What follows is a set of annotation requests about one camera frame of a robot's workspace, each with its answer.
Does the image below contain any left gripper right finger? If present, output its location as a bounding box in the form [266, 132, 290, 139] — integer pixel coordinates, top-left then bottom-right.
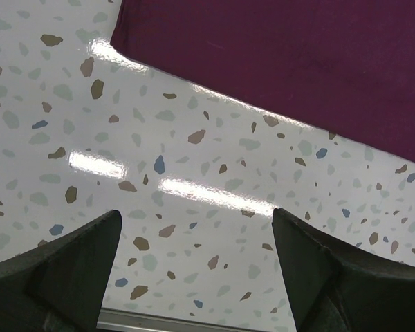
[272, 208, 415, 331]

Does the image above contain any purple cloth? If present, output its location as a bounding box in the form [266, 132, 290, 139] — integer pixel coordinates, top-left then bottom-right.
[111, 0, 415, 162]

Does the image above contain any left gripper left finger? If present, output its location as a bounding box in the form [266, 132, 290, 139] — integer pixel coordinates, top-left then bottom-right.
[0, 210, 122, 331]

